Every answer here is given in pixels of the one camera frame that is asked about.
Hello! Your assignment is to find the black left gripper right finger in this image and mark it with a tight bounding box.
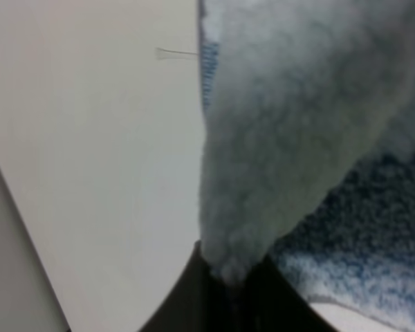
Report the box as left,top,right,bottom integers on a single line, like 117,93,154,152
234,255,336,332

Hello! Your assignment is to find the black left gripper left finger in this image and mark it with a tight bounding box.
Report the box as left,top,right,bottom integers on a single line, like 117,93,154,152
138,241,236,332

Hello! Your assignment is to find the blue white striped towel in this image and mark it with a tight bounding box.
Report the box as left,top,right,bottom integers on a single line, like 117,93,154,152
196,0,415,328

